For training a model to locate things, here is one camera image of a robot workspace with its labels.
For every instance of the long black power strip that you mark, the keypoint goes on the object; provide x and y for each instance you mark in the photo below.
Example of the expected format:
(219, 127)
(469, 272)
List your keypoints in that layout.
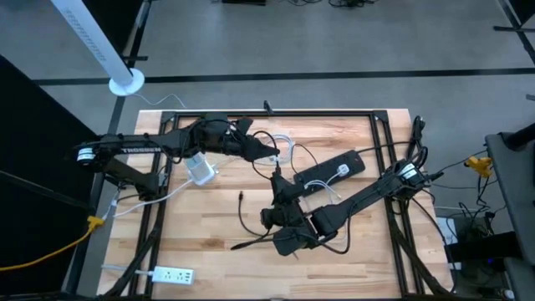
(355, 161)

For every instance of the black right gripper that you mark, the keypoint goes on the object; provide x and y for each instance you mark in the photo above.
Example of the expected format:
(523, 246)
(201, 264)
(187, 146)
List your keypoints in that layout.
(282, 217)

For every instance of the black stand leg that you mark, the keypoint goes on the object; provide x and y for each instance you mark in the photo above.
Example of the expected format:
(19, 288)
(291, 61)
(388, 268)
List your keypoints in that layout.
(514, 28)

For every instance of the white paper sheet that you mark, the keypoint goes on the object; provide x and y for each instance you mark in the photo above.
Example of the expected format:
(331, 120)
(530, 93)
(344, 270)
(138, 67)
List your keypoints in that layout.
(447, 232)

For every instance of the small black frame mount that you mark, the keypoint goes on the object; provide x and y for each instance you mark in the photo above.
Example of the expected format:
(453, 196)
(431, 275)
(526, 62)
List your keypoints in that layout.
(267, 108)

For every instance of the yellow plug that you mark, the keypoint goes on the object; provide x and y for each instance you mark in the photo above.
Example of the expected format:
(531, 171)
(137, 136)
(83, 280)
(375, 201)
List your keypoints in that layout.
(478, 163)

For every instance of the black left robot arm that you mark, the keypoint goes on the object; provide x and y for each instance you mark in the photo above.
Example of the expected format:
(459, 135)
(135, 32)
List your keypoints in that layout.
(138, 148)

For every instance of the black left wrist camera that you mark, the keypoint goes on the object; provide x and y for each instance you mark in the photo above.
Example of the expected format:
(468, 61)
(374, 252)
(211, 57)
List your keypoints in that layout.
(245, 123)

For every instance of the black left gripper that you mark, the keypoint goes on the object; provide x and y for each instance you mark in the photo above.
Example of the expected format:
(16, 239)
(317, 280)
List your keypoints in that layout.
(236, 144)

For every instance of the white tower power strip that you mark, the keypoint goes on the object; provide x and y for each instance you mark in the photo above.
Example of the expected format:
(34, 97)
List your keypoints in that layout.
(200, 169)

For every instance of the black curtain partition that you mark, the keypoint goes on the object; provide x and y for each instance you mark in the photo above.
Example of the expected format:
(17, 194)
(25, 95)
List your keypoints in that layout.
(108, 21)
(37, 188)

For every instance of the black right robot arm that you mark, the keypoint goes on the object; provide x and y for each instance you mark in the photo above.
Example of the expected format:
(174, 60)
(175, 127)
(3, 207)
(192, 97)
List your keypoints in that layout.
(363, 196)

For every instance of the black floor equipment box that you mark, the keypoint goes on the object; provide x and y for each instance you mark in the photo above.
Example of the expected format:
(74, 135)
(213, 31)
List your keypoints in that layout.
(480, 251)

